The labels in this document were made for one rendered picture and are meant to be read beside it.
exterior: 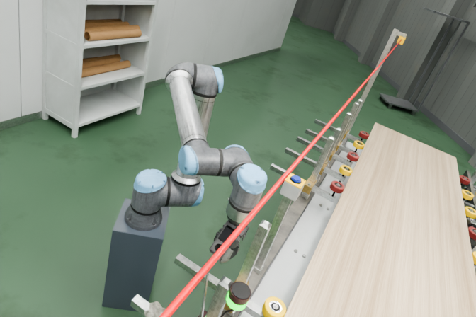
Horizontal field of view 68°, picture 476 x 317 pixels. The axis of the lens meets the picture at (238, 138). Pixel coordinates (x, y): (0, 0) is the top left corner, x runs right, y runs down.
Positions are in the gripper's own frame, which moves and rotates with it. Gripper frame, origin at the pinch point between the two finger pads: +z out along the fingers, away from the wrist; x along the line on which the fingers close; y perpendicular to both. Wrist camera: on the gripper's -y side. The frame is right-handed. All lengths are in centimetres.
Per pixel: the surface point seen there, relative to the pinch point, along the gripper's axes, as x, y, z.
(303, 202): -9, 103, 31
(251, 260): -8.5, 8.2, 0.0
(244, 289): -13.3, -14.0, -11.5
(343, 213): -31, 82, 11
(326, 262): -33, 41, 11
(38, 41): 251, 116, 24
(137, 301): 16.5, -19.5, 15.1
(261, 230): -7.7, 8.2, -14.1
